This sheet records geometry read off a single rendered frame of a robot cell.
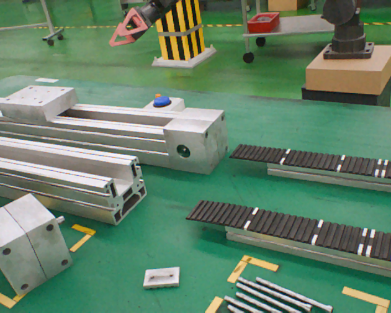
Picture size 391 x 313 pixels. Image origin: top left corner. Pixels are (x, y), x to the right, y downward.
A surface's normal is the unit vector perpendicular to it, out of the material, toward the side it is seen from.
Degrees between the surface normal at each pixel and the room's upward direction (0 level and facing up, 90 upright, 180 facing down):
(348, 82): 90
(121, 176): 90
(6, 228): 0
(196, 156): 90
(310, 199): 0
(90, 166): 90
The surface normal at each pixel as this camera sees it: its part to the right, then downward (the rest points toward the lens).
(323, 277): -0.15, -0.86
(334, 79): -0.53, 0.49
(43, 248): 0.65, 0.29
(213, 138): 0.87, 0.11
